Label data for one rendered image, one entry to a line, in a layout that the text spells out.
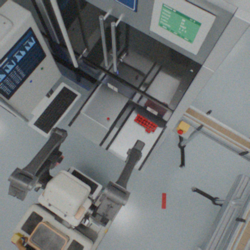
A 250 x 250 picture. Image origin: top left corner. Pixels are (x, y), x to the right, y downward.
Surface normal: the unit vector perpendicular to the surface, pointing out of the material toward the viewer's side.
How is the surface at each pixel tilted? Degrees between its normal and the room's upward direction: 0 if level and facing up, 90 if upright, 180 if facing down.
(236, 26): 90
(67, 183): 42
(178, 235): 0
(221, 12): 90
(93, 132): 0
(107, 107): 0
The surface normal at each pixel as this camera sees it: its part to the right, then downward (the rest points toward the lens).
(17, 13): 0.01, -0.25
